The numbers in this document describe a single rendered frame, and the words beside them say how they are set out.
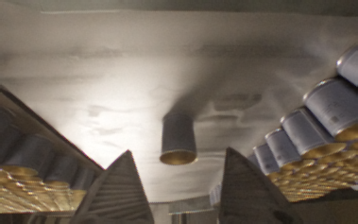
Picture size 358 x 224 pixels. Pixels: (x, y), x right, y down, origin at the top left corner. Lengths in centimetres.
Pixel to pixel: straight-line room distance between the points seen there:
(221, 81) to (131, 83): 14
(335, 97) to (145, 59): 28
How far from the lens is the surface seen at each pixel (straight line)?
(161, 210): 304
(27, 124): 45
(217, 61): 20
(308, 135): 33
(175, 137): 23
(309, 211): 353
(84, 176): 64
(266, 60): 23
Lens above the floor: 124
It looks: 40 degrees down
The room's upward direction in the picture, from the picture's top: 178 degrees clockwise
